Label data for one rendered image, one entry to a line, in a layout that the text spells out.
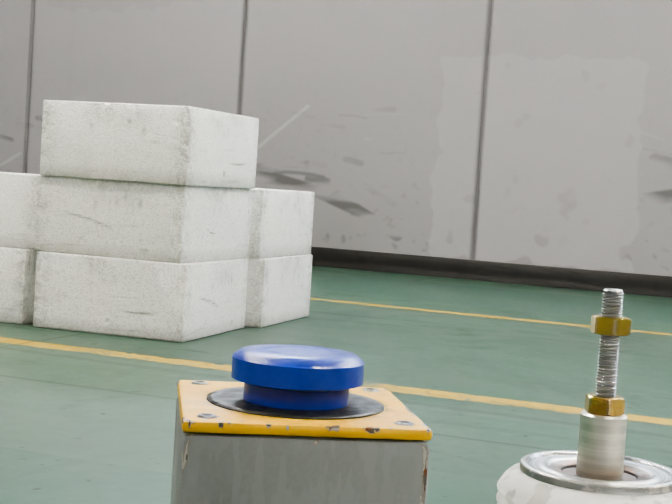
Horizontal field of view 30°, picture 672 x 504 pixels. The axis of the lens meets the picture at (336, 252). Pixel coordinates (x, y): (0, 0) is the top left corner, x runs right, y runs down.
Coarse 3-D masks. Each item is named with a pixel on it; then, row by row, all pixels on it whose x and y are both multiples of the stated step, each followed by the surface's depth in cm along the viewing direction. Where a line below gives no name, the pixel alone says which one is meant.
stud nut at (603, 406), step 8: (592, 400) 59; (600, 400) 59; (608, 400) 59; (616, 400) 59; (624, 400) 59; (592, 408) 59; (600, 408) 59; (608, 408) 59; (616, 408) 59; (624, 408) 59
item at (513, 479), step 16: (512, 480) 59; (528, 480) 58; (496, 496) 60; (512, 496) 58; (528, 496) 57; (544, 496) 57; (560, 496) 56; (576, 496) 56; (592, 496) 56; (608, 496) 56; (624, 496) 56; (640, 496) 56; (656, 496) 57
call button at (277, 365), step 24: (240, 360) 37; (264, 360) 36; (288, 360) 36; (312, 360) 36; (336, 360) 37; (360, 360) 38; (264, 384) 36; (288, 384) 36; (312, 384) 36; (336, 384) 36; (360, 384) 37; (288, 408) 36; (312, 408) 37; (336, 408) 37
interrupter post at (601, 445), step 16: (592, 416) 59; (608, 416) 59; (624, 416) 59; (592, 432) 59; (608, 432) 59; (624, 432) 59; (592, 448) 59; (608, 448) 59; (624, 448) 59; (592, 464) 59; (608, 464) 59; (608, 480) 59
